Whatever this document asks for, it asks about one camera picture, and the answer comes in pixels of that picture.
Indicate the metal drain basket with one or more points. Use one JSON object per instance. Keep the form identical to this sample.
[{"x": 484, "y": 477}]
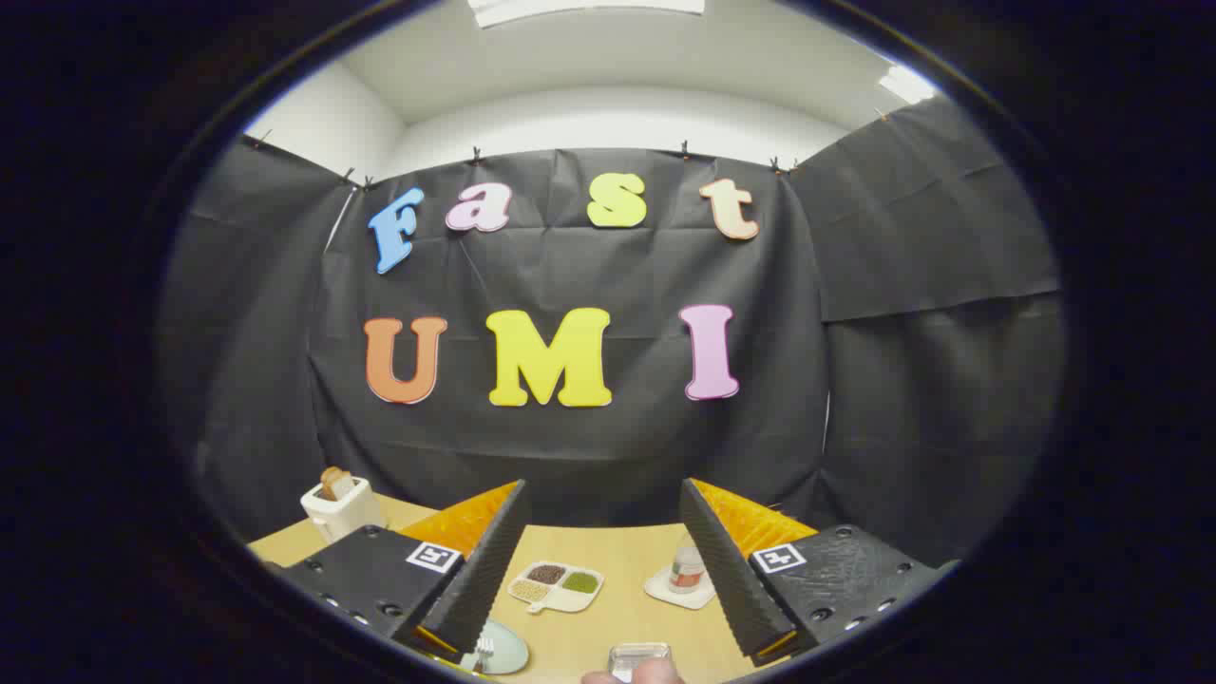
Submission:
[{"x": 638, "y": 655}]

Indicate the pale green plate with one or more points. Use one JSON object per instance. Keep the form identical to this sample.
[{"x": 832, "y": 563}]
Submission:
[{"x": 508, "y": 651}]

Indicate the ceiling light panel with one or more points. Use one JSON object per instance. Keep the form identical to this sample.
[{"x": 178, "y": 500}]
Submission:
[
  {"x": 907, "y": 84},
  {"x": 579, "y": 8}
]

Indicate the pile of yellow soybeans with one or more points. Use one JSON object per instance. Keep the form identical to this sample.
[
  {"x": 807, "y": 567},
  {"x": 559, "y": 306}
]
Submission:
[{"x": 529, "y": 591}]

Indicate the white divided tray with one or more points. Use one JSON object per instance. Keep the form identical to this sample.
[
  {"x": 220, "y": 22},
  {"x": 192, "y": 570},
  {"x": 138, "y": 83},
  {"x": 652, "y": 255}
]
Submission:
[{"x": 570, "y": 598}]

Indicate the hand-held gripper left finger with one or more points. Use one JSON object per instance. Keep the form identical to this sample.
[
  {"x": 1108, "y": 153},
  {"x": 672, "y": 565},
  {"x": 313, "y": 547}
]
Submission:
[{"x": 489, "y": 560}]

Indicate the pile of red beans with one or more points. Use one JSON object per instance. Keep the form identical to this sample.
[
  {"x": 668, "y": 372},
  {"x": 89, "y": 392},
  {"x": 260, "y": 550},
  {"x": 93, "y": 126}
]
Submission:
[{"x": 546, "y": 574}]

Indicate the clear plastic water bottle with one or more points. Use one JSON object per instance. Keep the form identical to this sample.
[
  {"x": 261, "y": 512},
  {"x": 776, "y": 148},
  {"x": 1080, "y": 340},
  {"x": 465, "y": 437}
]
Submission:
[{"x": 686, "y": 568}]

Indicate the white square coaster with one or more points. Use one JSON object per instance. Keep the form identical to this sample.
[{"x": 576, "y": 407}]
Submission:
[{"x": 670, "y": 591}]

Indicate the toasted bread slice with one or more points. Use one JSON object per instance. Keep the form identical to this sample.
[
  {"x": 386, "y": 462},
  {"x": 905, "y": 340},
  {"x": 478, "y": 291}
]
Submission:
[{"x": 334, "y": 483}]

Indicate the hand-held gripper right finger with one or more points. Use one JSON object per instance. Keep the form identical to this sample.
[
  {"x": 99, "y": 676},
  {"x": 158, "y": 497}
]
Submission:
[{"x": 724, "y": 560}]

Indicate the white toaster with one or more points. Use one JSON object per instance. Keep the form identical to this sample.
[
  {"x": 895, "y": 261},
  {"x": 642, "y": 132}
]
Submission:
[{"x": 342, "y": 508}]

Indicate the pile of green beans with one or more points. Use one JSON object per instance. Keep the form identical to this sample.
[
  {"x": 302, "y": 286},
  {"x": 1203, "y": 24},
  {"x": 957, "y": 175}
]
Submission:
[{"x": 580, "y": 582}]

